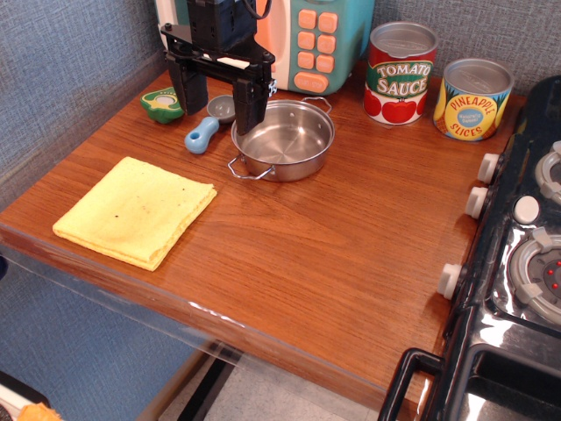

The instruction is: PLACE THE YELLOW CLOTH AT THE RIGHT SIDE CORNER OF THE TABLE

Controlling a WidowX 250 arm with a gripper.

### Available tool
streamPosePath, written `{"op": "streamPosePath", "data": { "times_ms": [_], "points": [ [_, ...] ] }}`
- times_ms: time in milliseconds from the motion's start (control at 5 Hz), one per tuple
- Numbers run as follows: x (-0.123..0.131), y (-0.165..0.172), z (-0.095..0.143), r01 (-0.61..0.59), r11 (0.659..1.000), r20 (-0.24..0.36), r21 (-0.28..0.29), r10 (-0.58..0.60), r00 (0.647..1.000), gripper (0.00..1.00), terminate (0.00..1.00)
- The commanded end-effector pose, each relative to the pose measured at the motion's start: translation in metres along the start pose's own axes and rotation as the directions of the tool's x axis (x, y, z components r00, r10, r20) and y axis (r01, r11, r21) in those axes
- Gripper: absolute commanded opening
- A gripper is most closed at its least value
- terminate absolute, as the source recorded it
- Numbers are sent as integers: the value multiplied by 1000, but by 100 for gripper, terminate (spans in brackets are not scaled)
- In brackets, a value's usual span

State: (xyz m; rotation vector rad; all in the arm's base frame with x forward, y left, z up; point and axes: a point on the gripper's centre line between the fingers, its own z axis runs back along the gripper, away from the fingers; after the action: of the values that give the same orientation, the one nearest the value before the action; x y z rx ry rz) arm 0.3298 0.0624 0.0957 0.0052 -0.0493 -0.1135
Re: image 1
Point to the folded yellow cloth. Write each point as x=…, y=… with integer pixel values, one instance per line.
x=136, y=213

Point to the white round stove button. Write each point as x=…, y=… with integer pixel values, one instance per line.
x=526, y=210

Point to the black toy stove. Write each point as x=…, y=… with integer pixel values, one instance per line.
x=502, y=360

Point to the blue handled grey measuring spoon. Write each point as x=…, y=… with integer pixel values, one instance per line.
x=221, y=111

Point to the white stove knob bottom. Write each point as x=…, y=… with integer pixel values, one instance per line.
x=448, y=280

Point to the black oven door handle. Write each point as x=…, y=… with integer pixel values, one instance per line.
x=412, y=361

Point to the grey stove burner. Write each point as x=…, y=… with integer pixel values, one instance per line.
x=534, y=271
x=548, y=187

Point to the orange object bottom left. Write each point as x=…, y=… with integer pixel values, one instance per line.
x=38, y=412

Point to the grey stove burner rear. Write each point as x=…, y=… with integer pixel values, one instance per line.
x=548, y=187

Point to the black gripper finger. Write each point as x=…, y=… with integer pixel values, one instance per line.
x=189, y=83
x=250, y=99

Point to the tomato sauce can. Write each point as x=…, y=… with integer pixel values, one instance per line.
x=400, y=63

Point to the white stove knob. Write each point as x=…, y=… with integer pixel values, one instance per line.
x=448, y=280
x=487, y=167
x=475, y=202

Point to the grey stove burner front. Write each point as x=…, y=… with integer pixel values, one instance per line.
x=534, y=271

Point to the green toy pepper slice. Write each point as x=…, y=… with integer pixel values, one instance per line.
x=162, y=105

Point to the white stove knob top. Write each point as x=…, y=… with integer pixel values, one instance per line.
x=487, y=167

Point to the stainless steel pot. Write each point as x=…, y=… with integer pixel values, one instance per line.
x=290, y=144

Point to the pineapple slices can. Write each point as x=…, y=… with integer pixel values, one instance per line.
x=472, y=98

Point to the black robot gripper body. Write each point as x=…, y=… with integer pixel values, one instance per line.
x=219, y=41

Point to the white stove knob middle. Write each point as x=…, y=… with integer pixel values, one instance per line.
x=475, y=202

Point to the teal toy microwave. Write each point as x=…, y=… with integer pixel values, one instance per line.
x=316, y=44

